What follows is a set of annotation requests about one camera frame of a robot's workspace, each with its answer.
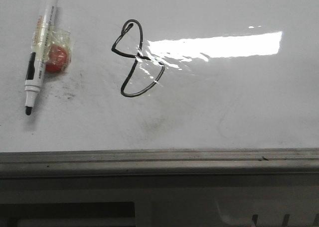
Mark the red round magnet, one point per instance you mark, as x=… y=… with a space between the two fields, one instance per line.
x=58 y=58

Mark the clear adhesive tape piece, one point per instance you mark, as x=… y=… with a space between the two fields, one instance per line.
x=58 y=37

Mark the white black whiteboard marker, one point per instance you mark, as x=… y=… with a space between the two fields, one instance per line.
x=39 y=52

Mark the white glossy whiteboard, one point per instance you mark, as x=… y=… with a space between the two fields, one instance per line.
x=153 y=74

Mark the grey aluminium whiteboard frame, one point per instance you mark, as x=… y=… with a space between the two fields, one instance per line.
x=157 y=162

